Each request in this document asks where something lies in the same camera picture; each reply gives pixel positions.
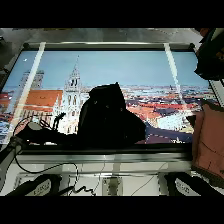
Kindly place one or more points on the black garment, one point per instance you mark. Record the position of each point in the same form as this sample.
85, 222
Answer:
108, 121

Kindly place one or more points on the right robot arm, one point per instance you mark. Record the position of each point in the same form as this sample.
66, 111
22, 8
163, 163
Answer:
186, 185

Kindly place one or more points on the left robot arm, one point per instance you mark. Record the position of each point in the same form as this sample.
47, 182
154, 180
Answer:
29, 132

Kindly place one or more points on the heap of clothes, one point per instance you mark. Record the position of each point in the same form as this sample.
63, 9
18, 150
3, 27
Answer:
210, 58

